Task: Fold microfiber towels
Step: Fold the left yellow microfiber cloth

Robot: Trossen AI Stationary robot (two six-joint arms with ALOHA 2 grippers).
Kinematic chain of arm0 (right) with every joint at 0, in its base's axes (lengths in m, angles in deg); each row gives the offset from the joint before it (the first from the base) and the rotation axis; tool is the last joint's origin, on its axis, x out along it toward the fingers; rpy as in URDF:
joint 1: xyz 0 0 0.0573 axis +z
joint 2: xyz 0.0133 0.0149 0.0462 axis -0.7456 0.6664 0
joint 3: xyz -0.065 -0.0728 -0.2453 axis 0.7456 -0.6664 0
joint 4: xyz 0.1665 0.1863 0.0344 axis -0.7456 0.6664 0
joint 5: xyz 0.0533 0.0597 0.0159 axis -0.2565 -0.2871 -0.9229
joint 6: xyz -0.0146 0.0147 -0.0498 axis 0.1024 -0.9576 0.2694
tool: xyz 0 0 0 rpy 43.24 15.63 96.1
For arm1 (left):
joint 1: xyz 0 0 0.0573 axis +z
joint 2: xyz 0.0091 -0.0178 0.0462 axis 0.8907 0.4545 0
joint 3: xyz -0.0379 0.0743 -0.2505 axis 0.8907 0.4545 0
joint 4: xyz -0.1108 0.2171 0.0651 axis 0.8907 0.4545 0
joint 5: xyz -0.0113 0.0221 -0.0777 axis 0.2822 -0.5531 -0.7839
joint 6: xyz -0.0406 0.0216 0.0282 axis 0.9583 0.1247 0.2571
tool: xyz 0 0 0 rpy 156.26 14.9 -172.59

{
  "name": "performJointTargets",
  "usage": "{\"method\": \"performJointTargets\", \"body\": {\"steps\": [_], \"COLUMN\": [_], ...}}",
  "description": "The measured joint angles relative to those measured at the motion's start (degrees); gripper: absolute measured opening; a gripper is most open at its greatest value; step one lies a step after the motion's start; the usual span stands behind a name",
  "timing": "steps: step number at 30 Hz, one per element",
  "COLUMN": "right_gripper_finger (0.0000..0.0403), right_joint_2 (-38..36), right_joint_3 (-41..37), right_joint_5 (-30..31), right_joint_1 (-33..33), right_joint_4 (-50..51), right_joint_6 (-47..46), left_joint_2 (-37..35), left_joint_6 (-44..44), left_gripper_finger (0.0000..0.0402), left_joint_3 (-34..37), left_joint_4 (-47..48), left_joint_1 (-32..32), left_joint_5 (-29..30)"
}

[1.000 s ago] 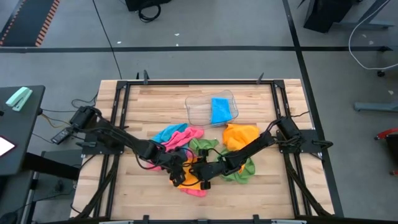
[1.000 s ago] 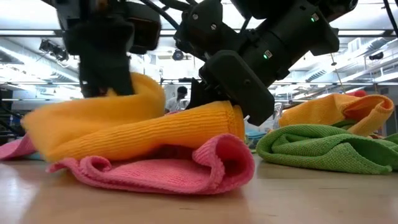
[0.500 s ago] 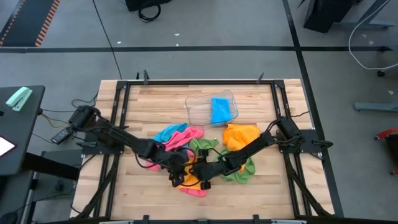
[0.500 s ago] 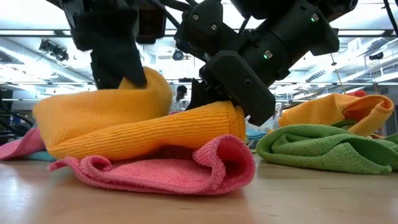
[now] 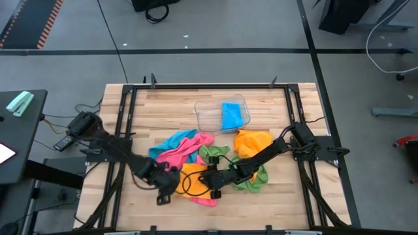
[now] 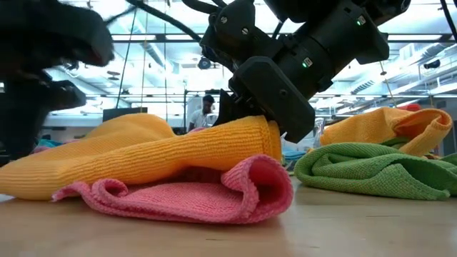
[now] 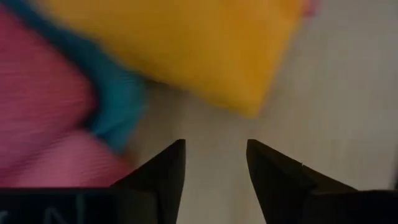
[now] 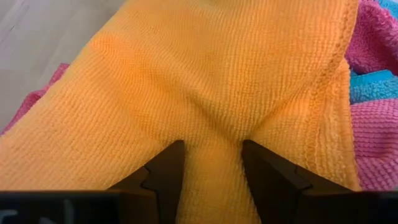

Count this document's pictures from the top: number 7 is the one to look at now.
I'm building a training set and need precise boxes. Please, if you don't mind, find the pink microfiber towel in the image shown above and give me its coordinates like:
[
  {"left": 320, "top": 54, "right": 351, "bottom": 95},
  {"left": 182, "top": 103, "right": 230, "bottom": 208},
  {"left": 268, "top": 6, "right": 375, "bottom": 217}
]
[{"left": 0, "top": 0, "right": 321, "bottom": 189}]

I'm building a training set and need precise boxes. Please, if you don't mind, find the blue microfiber towel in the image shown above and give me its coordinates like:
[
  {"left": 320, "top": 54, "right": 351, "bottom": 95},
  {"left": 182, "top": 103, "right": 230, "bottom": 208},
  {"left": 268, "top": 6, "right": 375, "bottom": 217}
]
[{"left": 0, "top": 0, "right": 150, "bottom": 154}]

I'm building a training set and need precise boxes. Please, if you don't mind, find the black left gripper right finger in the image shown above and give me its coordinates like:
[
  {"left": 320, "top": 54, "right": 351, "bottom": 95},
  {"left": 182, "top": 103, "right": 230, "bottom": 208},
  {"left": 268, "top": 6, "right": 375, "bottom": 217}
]
[{"left": 247, "top": 139, "right": 358, "bottom": 192}]

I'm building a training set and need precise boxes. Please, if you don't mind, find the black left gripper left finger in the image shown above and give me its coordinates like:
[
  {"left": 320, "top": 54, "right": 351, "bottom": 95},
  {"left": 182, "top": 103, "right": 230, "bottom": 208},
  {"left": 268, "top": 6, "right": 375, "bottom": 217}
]
[{"left": 110, "top": 139, "right": 187, "bottom": 190}]

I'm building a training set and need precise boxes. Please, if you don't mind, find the orange microfiber towel with label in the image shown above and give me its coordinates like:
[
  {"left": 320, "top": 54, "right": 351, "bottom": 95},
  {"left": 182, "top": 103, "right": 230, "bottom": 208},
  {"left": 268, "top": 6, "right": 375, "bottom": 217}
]
[{"left": 30, "top": 0, "right": 307, "bottom": 119}]

